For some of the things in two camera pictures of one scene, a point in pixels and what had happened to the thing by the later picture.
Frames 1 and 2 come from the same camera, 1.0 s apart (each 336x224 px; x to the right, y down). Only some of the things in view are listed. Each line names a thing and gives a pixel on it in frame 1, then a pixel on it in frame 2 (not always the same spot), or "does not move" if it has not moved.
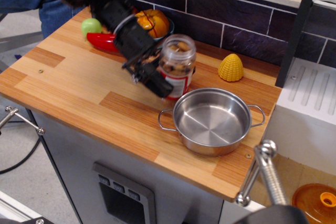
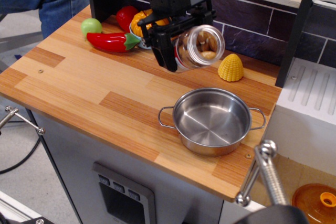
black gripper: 137,43 -> 172,10
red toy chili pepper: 104,41 does not move
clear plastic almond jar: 177,63 -> 200,45
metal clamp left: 13,110 does not move
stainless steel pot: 211,121 does not move
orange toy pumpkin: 155,21 does not move
